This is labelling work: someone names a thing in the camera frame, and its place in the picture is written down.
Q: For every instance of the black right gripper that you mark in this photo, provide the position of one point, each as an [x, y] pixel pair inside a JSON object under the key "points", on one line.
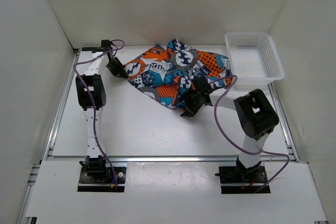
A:
{"points": [[192, 110]]}

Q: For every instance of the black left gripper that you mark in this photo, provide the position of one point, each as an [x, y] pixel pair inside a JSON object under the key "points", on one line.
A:
{"points": [[122, 74]]}

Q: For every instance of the colourful patterned shorts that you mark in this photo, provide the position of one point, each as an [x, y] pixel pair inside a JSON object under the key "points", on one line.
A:
{"points": [[165, 74]]}

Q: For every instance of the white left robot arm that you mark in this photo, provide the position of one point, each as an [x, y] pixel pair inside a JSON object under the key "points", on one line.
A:
{"points": [[92, 98]]}

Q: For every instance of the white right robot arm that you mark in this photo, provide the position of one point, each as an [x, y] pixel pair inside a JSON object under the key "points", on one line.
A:
{"points": [[255, 113]]}

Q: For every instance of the white front cover board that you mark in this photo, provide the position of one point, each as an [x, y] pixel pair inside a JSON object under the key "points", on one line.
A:
{"points": [[172, 193]]}

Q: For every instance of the white plastic mesh basket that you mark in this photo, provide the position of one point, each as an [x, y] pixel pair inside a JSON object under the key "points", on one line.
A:
{"points": [[253, 59]]}

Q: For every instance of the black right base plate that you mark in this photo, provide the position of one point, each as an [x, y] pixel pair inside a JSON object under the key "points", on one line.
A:
{"points": [[233, 181]]}

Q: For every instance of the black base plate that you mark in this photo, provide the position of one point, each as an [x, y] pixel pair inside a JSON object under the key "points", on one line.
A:
{"points": [[105, 184], [233, 181]]}

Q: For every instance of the aluminium table frame rail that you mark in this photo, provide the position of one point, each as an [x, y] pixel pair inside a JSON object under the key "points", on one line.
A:
{"points": [[138, 130]]}

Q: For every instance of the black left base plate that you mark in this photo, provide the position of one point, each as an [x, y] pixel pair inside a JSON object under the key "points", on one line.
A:
{"points": [[105, 184]]}

